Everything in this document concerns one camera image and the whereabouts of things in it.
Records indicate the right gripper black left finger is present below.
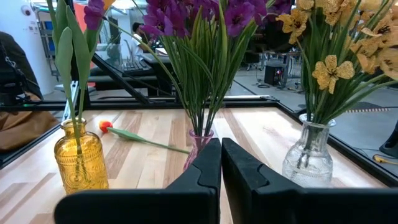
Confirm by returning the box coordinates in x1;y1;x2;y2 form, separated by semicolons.
53;138;222;224

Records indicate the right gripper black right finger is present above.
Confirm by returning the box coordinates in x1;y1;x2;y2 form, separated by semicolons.
221;138;398;224

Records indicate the orange yellow artificial tulip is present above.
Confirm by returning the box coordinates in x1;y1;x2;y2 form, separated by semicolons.
65;0;116;162
98;119;191;155
46;0;82;162

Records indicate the yellow artificial flower bunch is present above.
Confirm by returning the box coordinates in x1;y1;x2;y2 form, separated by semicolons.
275;0;358;125
310;0;398;125

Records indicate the clear glass vase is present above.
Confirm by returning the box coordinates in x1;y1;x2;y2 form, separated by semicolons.
281;113;337;187

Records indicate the pink glass vase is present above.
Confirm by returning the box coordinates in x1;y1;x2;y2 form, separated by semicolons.
183;129;215;172

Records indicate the amber glass vase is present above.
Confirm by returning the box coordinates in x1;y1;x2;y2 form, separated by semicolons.
53;118;109;195

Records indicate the black desk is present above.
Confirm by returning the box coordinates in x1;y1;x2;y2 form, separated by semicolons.
88;52;177;98

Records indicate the black round stand base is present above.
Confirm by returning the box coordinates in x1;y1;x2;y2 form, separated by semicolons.
379;119;398;158

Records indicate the black computer tower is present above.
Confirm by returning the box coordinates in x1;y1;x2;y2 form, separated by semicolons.
264;64;285;87

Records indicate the large black orange-striped mat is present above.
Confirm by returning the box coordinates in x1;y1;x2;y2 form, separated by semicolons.
345;101;398;114

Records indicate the brown bag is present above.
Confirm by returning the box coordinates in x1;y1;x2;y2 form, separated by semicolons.
0;110;60;152

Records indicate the person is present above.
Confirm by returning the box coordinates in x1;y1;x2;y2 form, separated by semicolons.
129;21;153;62

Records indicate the black bag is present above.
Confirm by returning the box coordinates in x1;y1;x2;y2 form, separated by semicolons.
0;30;44;102

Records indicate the yellow cable with plug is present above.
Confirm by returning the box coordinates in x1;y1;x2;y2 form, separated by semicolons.
373;154;398;166

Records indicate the black metal table frame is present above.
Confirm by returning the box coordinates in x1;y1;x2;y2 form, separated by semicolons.
0;46;398;187

